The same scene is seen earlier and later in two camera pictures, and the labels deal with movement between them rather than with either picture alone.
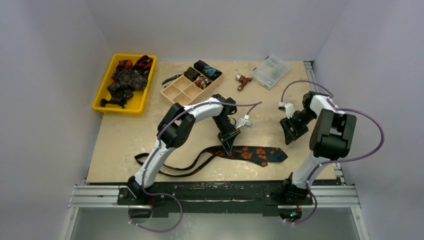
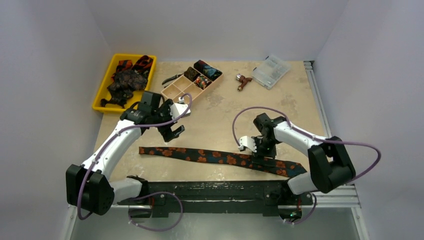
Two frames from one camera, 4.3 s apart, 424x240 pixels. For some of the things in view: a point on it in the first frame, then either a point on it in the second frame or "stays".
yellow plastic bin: (135, 105) stays
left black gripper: (228, 145) → (167, 133)
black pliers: (171, 78) stays
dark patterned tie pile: (125, 82) stays
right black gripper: (292, 125) → (264, 149)
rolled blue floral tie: (210, 72) stays
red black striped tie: (144, 63) stays
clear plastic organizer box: (271, 70) stays
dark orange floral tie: (262, 155) → (281, 167)
